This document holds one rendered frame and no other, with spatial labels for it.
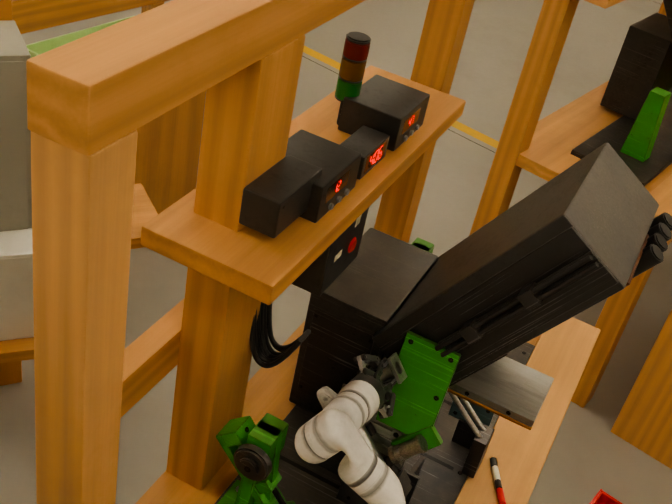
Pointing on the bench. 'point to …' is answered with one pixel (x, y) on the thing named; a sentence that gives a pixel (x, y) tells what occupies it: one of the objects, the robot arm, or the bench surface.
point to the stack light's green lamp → (346, 90)
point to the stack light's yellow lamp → (353, 72)
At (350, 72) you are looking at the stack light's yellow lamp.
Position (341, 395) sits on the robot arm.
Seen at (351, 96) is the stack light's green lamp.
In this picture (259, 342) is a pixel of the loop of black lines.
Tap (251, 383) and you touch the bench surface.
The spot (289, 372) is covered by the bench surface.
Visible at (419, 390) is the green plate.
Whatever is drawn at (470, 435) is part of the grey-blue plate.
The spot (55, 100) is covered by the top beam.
